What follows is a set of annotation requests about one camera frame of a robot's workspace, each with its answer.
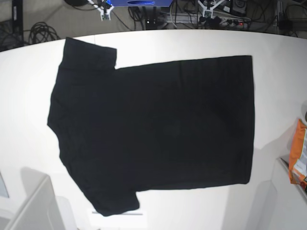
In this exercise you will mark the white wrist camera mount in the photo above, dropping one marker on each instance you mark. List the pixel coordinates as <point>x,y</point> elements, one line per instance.
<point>208,9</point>
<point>105,8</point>

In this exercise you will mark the white cabinet left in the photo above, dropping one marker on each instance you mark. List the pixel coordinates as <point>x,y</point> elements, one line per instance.
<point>41,209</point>

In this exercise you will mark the orange snack bag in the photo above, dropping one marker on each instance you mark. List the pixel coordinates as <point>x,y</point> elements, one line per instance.
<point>298,155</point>

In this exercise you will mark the black T-shirt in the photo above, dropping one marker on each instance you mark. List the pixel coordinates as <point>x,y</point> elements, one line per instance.
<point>176,125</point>

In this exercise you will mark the blue box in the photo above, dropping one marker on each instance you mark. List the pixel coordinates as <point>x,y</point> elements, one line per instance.
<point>150,3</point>

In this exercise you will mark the white table slot plate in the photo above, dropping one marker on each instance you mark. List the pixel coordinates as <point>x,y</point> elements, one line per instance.
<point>133,220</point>

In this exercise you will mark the white power strip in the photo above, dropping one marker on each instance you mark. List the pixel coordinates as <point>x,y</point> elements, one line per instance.
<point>194,19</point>

